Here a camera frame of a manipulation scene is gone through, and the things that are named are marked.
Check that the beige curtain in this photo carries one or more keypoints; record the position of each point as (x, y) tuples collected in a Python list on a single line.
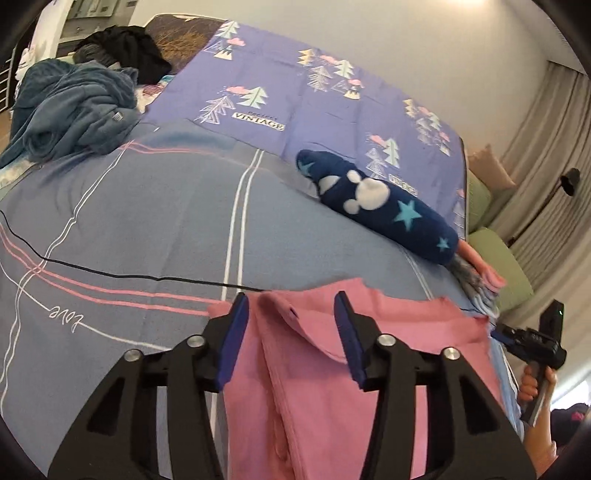
[(554, 129)]

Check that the purple tree print sheet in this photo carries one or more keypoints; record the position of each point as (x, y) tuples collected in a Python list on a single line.
[(286, 83)]

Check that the navy star print rolled blanket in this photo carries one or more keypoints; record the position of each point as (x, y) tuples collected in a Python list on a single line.
[(392, 217)]

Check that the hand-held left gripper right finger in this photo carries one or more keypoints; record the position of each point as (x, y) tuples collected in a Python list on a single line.
[(351, 341)]

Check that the green pillow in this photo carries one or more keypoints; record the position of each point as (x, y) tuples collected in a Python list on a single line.
[(503, 267), (478, 198)]

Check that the brown patterned pillow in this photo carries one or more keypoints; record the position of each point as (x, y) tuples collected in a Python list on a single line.
[(180, 41)]

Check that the person's right forearm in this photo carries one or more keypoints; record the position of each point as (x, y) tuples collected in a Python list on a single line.
[(542, 443)]

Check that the person's right hand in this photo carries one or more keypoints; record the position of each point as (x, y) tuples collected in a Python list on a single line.
[(528, 390)]

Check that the white printed cloth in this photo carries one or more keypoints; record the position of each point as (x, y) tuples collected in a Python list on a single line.
[(41, 37)]

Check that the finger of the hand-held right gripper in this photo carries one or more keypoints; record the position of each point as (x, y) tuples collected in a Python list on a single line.
[(505, 336)]

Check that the blue striped bedsheet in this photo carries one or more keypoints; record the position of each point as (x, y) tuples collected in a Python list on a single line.
[(138, 221)]

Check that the black shelf rack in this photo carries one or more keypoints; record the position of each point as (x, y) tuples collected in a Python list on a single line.
[(5, 87)]

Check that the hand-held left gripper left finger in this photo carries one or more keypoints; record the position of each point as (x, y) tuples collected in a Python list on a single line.
[(235, 337)]

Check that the black clothes pile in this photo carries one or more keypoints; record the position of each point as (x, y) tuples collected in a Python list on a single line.
[(129, 50)]

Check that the pink long-sleeved shirt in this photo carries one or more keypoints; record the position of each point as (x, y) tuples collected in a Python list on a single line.
[(304, 415)]

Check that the black floor lamp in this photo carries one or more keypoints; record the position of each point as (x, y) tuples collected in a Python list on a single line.
[(571, 179)]

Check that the person's dark clothing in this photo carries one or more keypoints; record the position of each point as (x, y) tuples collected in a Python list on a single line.
[(570, 429)]

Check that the blue-grey fleece blanket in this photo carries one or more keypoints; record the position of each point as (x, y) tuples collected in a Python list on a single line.
[(69, 110)]

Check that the tan pillow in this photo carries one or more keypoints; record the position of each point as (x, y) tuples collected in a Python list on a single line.
[(489, 168)]

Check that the floral white cloth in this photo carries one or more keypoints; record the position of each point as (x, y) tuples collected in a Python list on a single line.
[(152, 92)]

